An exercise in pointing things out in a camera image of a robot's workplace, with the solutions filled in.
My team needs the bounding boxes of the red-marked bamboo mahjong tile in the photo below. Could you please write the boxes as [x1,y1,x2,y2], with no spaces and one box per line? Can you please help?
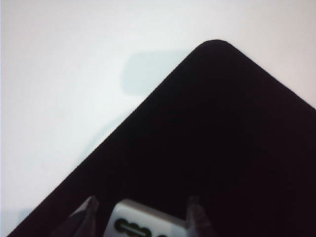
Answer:
[105,198,191,237]

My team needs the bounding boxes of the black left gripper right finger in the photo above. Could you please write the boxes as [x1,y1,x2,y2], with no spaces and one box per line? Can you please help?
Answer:
[185,195,218,237]

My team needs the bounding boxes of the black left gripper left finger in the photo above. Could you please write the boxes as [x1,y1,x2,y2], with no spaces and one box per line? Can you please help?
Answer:
[53,195,99,237]

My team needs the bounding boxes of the black fabric mat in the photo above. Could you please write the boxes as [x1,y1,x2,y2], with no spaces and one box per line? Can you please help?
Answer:
[4,39,316,237]

